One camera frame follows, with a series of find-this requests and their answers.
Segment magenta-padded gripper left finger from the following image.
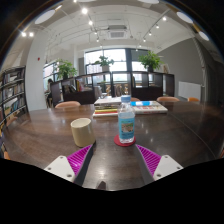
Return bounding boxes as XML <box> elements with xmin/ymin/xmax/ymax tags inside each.
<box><xmin>43</xmin><ymin>142</ymin><xmax>98</xmax><ymax>188</ymax></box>

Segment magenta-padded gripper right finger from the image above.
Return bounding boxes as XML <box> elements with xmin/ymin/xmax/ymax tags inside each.
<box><xmin>134</xmin><ymin>143</ymin><xmax>184</xmax><ymax>186</ymax></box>

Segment clear blue-capped water bottle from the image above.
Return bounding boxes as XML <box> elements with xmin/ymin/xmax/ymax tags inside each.
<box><xmin>117</xmin><ymin>94</ymin><xmax>136</xmax><ymax>145</ymax></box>

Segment cream cup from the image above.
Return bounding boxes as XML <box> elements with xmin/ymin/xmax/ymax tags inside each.
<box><xmin>70</xmin><ymin>117</ymin><xmax>97</xmax><ymax>148</ymax></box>

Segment flat round red coaster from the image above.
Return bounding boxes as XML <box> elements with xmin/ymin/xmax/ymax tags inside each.
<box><xmin>113</xmin><ymin>134</ymin><xmax>137</xmax><ymax>148</ymax></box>

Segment large flat blue-covered book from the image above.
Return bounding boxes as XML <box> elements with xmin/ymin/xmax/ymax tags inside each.
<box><xmin>130</xmin><ymin>100</ymin><xmax>169</xmax><ymax>116</ymax></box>

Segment group of orange chairs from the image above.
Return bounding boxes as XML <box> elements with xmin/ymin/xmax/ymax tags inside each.
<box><xmin>2</xmin><ymin>96</ymin><xmax>201</xmax><ymax>161</ymax></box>

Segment low dark shelf unit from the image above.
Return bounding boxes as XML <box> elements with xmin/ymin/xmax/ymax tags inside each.
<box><xmin>49</xmin><ymin>70</ymin><xmax>176</xmax><ymax>107</ymax></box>

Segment stack of books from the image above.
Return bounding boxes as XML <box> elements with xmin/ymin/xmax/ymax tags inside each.
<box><xmin>92</xmin><ymin>96</ymin><xmax>123</xmax><ymax>118</ymax></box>

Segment person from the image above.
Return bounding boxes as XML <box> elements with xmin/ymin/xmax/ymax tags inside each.
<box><xmin>46</xmin><ymin>78</ymin><xmax>55</xmax><ymax>108</ymax></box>

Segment bushy potted plant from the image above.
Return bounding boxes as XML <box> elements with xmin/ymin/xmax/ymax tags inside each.
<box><xmin>54</xmin><ymin>59</ymin><xmax>78</xmax><ymax>81</ymax></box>

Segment large potted plant, dark pot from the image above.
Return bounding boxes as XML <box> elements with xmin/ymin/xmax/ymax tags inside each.
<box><xmin>138</xmin><ymin>50</ymin><xmax>164</xmax><ymax>73</ymax></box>

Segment small potted plant, white pot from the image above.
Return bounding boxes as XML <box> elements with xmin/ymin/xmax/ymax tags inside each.
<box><xmin>94</xmin><ymin>55</ymin><xmax>115</xmax><ymax>73</ymax></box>

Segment ceiling air conditioner unit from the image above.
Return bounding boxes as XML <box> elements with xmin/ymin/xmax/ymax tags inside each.
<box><xmin>107</xmin><ymin>24</ymin><xmax>129</xmax><ymax>40</ymax></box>

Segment round white ceiling lamps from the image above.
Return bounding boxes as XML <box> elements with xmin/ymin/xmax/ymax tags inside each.
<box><xmin>34</xmin><ymin>0</ymin><xmax>211</xmax><ymax>42</ymax></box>

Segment ceiling track spotlights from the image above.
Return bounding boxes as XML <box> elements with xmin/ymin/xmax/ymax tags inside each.
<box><xmin>20</xmin><ymin>7</ymin><xmax>168</xmax><ymax>53</ymax></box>

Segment white wall radiator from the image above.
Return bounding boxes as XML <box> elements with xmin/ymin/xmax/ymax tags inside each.
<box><xmin>178</xmin><ymin>80</ymin><xmax>203</xmax><ymax>101</ymax></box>

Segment tall wall bookshelf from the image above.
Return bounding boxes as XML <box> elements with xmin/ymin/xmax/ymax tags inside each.
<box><xmin>0</xmin><ymin>65</ymin><xmax>28</xmax><ymax>128</ymax></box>

